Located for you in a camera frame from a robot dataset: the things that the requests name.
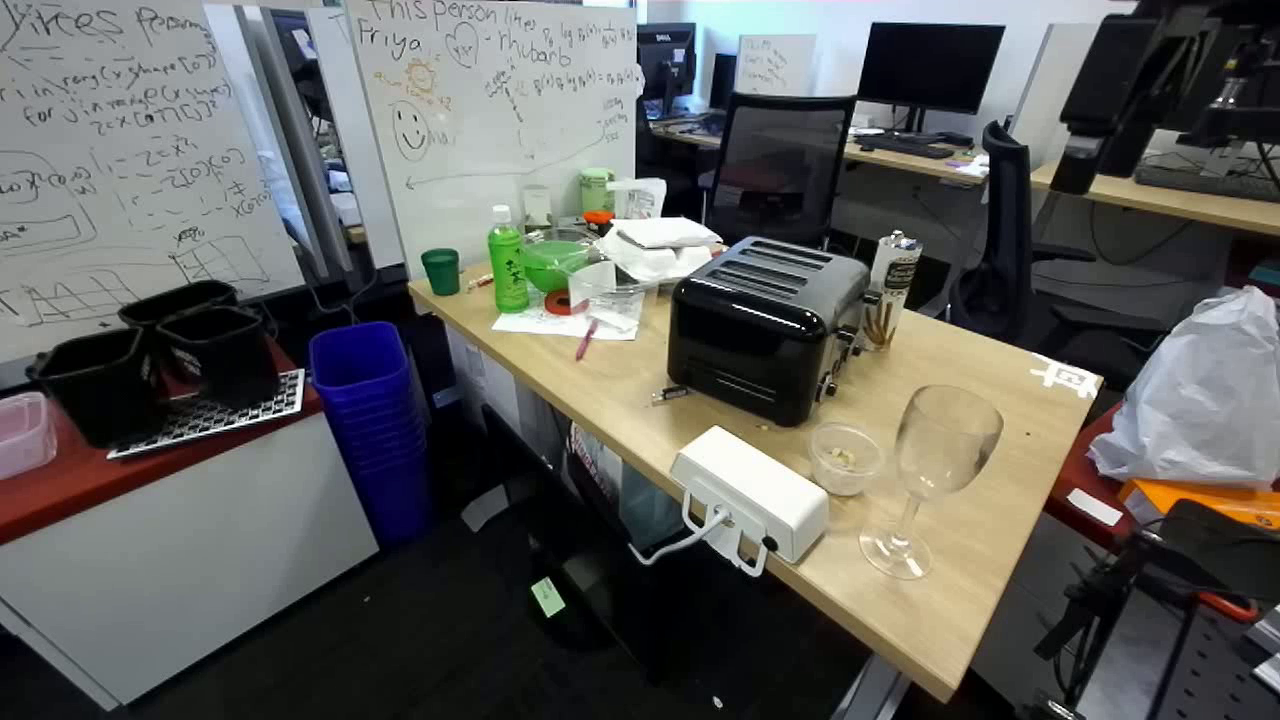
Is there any dark green cup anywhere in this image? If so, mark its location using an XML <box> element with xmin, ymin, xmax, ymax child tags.
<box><xmin>419</xmin><ymin>247</ymin><xmax>461</xmax><ymax>298</ymax></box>

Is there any small clear plastic bowl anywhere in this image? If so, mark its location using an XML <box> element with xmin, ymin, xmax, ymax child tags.
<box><xmin>809</xmin><ymin>425</ymin><xmax>884</xmax><ymax>495</ymax></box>

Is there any white styrofoam container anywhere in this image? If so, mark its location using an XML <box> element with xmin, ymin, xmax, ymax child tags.
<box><xmin>594</xmin><ymin>215</ymin><xmax>723</xmax><ymax>283</ymax></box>

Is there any pink plastic container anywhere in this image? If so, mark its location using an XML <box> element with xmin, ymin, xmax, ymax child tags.
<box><xmin>0</xmin><ymin>394</ymin><xmax>57</xmax><ymax>481</ymax></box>

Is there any white power strip box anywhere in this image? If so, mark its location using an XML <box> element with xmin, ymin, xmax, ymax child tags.
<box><xmin>673</xmin><ymin>425</ymin><xmax>829</xmax><ymax>576</ymax></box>

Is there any green plastic bottle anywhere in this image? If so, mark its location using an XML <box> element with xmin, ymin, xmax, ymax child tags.
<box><xmin>486</xmin><ymin>205</ymin><xmax>529</xmax><ymax>312</ymax></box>

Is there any black plastic bin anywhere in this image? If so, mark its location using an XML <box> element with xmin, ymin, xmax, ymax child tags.
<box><xmin>28</xmin><ymin>329</ymin><xmax>165</xmax><ymax>449</ymax></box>

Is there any stack of blue bins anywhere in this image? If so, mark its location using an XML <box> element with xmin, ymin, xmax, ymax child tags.
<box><xmin>308</xmin><ymin>320</ymin><xmax>432</xmax><ymax>548</ymax></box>

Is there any right whiteboard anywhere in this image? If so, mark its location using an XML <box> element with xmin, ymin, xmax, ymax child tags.
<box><xmin>344</xmin><ymin>0</ymin><xmax>641</xmax><ymax>259</ymax></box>

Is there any black four-slot toaster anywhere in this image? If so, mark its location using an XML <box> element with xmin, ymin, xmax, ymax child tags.
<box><xmin>669</xmin><ymin>235</ymin><xmax>867</xmax><ymax>427</ymax></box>

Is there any white plastic bag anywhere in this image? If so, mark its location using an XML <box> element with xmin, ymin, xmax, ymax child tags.
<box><xmin>1086</xmin><ymin>283</ymin><xmax>1280</xmax><ymax>487</ymax></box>

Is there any black mesh office chair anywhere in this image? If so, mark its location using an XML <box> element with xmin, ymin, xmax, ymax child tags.
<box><xmin>703</xmin><ymin>92</ymin><xmax>854</xmax><ymax>247</ymax></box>

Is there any clear wine glass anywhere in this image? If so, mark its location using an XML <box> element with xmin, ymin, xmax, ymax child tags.
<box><xmin>861</xmin><ymin>383</ymin><xmax>1002</xmax><ymax>582</ymax></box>

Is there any left whiteboard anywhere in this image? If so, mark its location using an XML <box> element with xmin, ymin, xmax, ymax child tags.
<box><xmin>0</xmin><ymin>0</ymin><xmax>301</xmax><ymax>359</ymax></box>

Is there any black computer monitor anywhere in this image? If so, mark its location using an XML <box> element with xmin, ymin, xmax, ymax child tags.
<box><xmin>854</xmin><ymin>26</ymin><xmax>1002</xmax><ymax>111</ymax></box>

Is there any whiteboard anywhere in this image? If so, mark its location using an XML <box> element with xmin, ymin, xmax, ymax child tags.
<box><xmin>0</xmin><ymin>0</ymin><xmax>301</xmax><ymax>359</ymax></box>
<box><xmin>344</xmin><ymin>0</ymin><xmax>641</xmax><ymax>259</ymax></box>

